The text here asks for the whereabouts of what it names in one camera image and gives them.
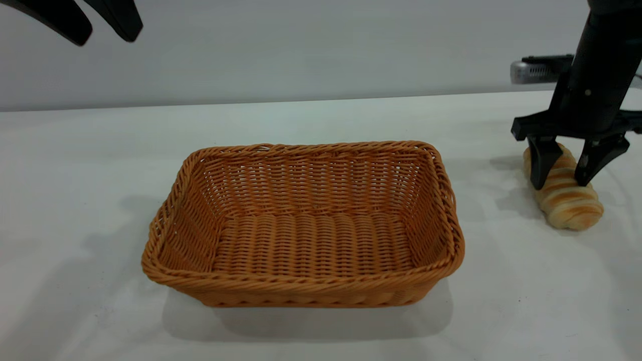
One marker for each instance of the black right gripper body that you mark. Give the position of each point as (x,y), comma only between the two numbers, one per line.
(597,85)

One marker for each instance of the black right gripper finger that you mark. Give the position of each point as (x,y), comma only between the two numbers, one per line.
(544,160)
(597,158)

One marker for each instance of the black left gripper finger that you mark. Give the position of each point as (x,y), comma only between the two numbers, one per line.
(120,17)
(60,17)

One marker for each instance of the striped long bread roll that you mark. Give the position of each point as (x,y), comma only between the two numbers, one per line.
(569,205)

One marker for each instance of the orange woven wicker basket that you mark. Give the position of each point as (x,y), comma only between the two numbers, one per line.
(311,240)

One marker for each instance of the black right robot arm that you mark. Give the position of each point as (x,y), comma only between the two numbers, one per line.
(614,5)

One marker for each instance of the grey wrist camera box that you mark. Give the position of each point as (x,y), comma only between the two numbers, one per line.
(536,71)

